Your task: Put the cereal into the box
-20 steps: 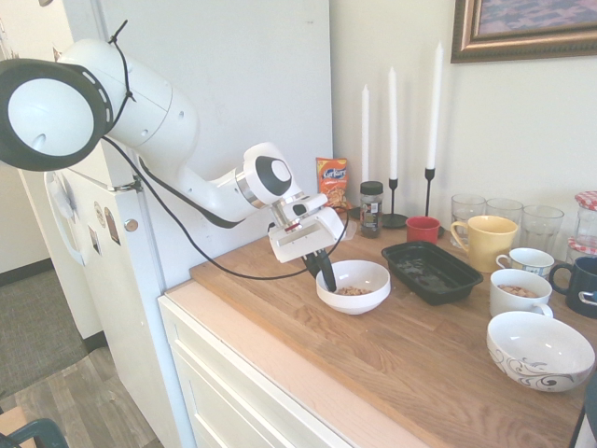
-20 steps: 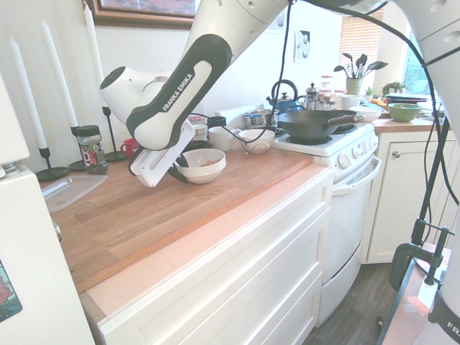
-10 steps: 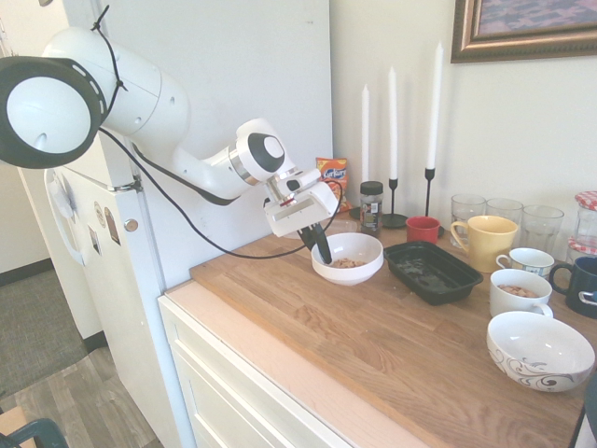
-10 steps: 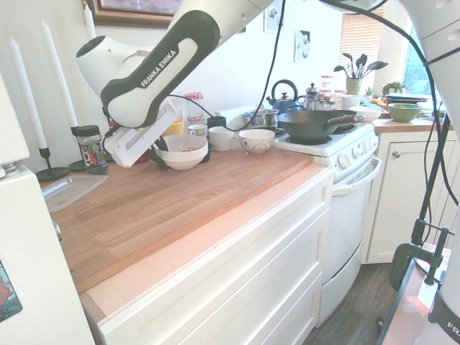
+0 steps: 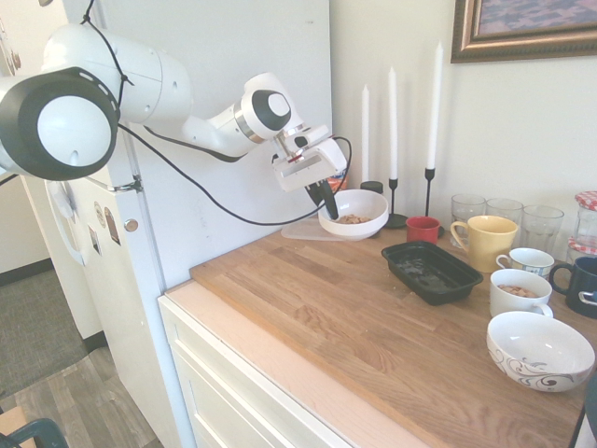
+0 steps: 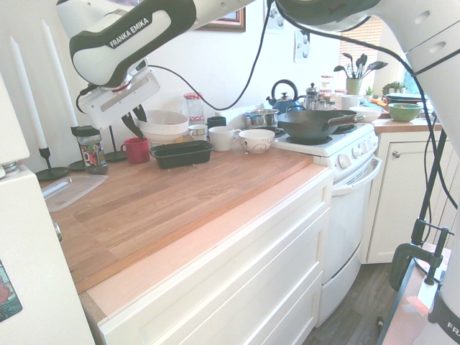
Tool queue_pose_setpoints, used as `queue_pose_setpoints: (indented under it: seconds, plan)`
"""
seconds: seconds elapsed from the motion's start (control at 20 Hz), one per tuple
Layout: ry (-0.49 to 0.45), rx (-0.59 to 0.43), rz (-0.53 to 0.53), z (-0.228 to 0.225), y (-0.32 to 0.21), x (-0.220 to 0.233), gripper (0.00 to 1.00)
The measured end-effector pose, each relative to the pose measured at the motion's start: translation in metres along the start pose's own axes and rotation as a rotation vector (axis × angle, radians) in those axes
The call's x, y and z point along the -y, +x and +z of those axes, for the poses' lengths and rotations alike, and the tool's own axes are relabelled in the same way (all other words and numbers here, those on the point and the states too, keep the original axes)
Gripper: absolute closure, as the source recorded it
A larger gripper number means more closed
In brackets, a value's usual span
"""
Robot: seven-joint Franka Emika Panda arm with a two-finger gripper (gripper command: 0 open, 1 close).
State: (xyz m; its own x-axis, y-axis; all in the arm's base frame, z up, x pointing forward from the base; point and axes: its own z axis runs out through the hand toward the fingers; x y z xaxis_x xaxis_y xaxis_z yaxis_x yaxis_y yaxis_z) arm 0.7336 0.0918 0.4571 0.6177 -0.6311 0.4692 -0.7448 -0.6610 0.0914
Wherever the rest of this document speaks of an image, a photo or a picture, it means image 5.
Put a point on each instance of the clear plastic lid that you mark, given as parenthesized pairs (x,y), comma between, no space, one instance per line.
(303,231)

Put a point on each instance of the plain white bowl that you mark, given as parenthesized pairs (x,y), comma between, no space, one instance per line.
(368,205)

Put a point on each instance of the tall-stem black candle holder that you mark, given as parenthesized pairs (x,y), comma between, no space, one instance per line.
(429,191)

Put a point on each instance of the round fridge magnet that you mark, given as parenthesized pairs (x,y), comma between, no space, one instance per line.
(98,210)

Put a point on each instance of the white refrigerator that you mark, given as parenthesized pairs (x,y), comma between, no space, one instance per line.
(210,46)

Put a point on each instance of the medium white candle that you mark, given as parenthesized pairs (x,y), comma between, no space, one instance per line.
(393,126)

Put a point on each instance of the framed picture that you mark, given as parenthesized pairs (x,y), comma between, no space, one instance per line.
(527,28)

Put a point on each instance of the spice jar with black lid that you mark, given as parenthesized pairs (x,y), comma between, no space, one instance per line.
(372,186)

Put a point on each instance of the red mug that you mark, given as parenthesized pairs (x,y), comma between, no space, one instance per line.
(422,231)

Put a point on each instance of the orange snack bag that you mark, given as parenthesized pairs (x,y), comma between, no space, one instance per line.
(337,183)

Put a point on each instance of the yellow mug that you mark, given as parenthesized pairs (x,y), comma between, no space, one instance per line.
(490,242)

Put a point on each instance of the tallest white candle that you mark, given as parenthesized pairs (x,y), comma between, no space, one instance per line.
(434,107)

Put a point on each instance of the white bowl with swirl pattern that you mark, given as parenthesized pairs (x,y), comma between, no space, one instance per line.
(536,345)

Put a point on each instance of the cereal in white mug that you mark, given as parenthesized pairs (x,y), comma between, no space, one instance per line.
(517,291)

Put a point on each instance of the white drawer cabinet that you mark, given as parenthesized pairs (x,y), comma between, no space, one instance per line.
(224,396)

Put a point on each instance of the brown arched fridge magnet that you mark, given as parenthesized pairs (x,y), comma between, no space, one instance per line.
(112,226)

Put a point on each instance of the small white patterned cup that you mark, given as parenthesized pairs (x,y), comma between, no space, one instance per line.
(531,261)

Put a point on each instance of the cereal rings pile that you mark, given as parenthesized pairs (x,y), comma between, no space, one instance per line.
(353,219)

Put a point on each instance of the clear drinking glass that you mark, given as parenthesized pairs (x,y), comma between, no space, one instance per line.
(467,207)
(504,210)
(543,228)

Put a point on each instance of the medium black candle holder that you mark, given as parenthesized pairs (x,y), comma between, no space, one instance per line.
(394,196)

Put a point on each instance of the black plastic tray box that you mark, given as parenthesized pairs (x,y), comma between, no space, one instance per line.
(431,275)

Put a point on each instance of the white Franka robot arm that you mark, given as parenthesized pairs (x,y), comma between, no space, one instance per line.
(140,84)

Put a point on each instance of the rectangular photo fridge magnet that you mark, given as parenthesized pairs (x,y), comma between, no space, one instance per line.
(94,240)

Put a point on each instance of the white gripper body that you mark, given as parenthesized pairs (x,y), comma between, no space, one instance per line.
(305,170)

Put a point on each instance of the large white mug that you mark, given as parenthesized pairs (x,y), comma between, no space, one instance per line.
(513,305)

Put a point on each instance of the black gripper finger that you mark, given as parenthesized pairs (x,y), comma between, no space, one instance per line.
(317,195)
(331,205)

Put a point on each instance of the large wooden butcher board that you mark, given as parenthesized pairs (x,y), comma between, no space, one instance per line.
(326,303)

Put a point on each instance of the shortest white candle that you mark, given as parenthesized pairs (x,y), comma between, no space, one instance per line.
(365,135)

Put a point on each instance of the glass jar red checkered lid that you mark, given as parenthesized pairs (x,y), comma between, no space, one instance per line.
(587,219)
(580,247)

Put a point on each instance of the dark green chair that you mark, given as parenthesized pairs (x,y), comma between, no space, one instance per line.
(37,434)

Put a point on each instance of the dark blue mug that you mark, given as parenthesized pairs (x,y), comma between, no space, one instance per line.
(580,280)

